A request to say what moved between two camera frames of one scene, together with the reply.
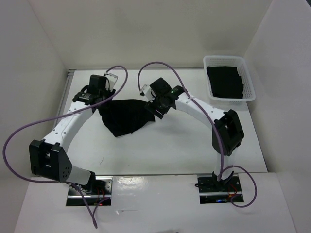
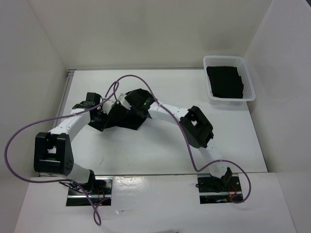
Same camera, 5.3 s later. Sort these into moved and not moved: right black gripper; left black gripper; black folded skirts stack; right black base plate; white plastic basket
Moved: right black gripper; left black gripper
Not moved: right black base plate; white plastic basket; black folded skirts stack
